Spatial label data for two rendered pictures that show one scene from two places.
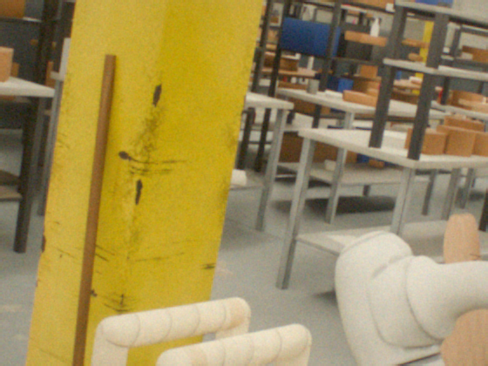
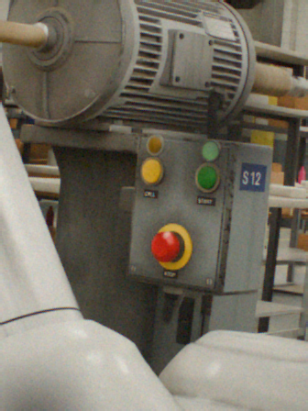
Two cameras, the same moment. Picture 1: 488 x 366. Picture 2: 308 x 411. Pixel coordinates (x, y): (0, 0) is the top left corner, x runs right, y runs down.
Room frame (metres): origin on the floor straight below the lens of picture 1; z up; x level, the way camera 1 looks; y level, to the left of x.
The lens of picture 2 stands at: (-0.21, -0.82, 1.11)
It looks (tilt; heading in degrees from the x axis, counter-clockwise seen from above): 3 degrees down; 359
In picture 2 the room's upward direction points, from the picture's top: 6 degrees clockwise
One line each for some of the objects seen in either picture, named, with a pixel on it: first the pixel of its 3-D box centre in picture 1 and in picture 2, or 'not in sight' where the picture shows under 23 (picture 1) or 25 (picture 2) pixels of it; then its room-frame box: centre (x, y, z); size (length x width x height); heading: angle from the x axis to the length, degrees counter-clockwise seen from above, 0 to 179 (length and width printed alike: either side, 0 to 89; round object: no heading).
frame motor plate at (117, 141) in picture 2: not in sight; (147, 141); (1.75, -0.84, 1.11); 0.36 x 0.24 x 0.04; 141
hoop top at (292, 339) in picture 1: (239, 353); not in sight; (0.85, -0.02, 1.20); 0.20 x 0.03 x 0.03; 140
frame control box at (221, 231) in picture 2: not in sight; (210, 232); (1.48, -0.94, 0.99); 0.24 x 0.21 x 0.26; 141
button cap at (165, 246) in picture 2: not in sight; (170, 247); (1.36, -0.88, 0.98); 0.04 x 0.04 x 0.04; 51
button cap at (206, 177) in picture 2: not in sight; (209, 177); (1.34, -0.92, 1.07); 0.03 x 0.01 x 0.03; 51
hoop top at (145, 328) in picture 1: (178, 322); not in sight; (0.91, 0.05, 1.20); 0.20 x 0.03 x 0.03; 140
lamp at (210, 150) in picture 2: not in sight; (210, 150); (1.34, -0.92, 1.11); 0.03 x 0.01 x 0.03; 51
